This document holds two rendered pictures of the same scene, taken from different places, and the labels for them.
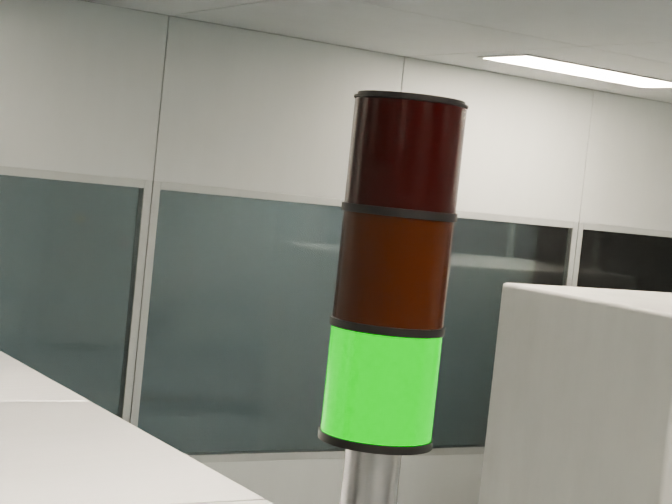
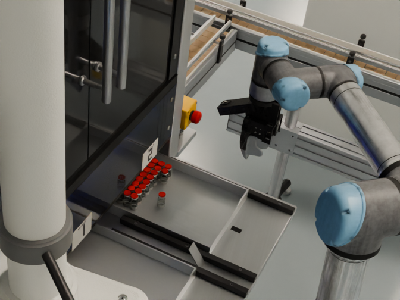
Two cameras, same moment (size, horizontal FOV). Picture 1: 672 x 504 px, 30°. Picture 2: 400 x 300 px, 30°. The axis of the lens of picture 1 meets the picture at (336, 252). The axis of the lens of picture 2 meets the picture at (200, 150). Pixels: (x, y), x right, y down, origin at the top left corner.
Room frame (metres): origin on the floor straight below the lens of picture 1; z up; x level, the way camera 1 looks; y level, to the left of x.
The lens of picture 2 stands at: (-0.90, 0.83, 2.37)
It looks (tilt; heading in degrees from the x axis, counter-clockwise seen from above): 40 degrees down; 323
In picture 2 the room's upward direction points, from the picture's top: 8 degrees clockwise
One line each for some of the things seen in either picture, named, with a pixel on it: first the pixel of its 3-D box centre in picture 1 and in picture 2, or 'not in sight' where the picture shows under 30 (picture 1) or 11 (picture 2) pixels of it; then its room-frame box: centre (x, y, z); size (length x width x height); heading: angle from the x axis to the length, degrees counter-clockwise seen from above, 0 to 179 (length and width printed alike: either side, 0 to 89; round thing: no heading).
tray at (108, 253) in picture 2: not in sight; (112, 279); (0.15, 0.25, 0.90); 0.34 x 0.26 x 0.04; 32
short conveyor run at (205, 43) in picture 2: not in sight; (180, 71); (0.84, -0.36, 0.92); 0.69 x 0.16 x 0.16; 122
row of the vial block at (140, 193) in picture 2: not in sight; (147, 184); (0.41, 0.00, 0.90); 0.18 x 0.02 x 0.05; 122
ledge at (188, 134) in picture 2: not in sight; (168, 135); (0.61, -0.18, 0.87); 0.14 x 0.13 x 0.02; 32
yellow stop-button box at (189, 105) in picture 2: not in sight; (181, 111); (0.57, -0.19, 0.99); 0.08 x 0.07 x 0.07; 32
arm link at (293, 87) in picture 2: not in sight; (293, 85); (0.12, -0.18, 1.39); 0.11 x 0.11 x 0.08; 75
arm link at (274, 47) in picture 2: not in sight; (271, 61); (0.22, -0.19, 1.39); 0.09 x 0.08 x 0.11; 165
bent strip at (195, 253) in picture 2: not in sight; (213, 263); (0.07, 0.00, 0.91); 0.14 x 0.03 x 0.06; 32
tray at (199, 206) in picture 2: not in sight; (174, 198); (0.33, -0.04, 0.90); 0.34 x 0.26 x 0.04; 32
